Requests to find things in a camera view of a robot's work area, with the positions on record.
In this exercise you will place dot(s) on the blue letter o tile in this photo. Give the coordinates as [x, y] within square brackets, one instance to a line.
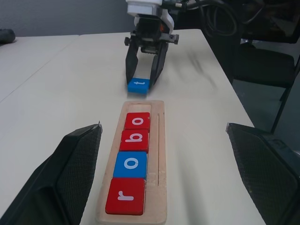
[140, 170]

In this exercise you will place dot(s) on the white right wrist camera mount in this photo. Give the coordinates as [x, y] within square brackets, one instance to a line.
[143, 8]

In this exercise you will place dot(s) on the black chair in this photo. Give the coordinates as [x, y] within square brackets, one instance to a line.
[264, 65]

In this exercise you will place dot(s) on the red letter r tile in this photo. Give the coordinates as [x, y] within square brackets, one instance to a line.
[136, 187]

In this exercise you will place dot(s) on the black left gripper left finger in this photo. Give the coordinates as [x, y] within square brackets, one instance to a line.
[58, 175]

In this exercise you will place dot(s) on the red letter b tile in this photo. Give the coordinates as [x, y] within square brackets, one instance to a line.
[124, 141]

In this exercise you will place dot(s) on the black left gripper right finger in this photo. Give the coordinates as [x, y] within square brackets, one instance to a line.
[269, 175]

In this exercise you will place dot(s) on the dark rounded object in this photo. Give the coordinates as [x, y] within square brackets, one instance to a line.
[7, 36]

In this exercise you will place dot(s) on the blue letter t tile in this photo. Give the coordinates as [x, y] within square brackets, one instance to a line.
[138, 90]

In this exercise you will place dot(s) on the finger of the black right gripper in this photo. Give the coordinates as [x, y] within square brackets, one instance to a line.
[131, 63]
[159, 63]

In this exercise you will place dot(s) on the wooden letter tray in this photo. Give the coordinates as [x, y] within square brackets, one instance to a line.
[161, 140]

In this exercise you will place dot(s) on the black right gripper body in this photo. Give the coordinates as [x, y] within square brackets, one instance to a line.
[148, 32]

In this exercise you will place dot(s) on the red letter o tile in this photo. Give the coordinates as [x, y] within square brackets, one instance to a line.
[130, 120]

